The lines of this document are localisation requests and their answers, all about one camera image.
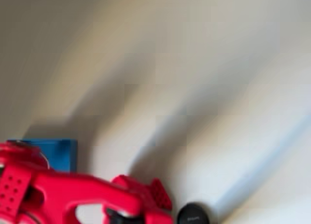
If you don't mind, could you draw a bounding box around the blue plastic box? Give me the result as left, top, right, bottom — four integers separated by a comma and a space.
6, 138, 79, 174

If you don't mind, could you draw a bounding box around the black gooseneck stand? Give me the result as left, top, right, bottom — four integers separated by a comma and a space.
176, 202, 210, 224

